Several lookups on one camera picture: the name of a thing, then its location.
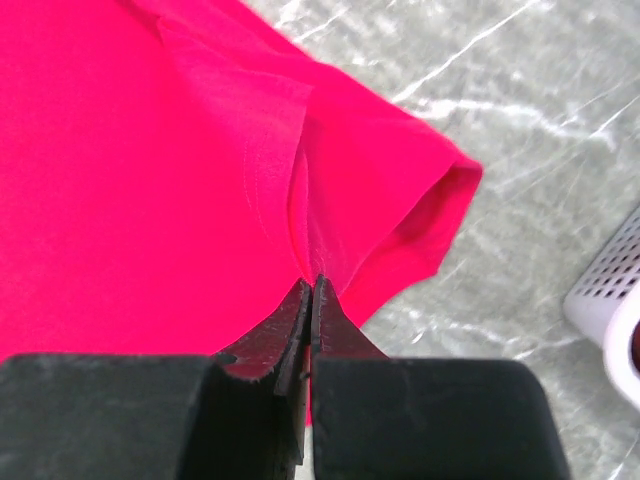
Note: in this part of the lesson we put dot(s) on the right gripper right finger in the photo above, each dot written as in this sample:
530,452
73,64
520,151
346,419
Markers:
332,333

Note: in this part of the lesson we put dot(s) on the white plastic basket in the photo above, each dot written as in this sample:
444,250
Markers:
604,305

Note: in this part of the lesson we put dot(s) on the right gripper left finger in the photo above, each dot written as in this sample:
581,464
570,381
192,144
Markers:
251,415

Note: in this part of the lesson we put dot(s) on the red t-shirt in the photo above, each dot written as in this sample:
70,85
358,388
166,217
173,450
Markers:
169,169

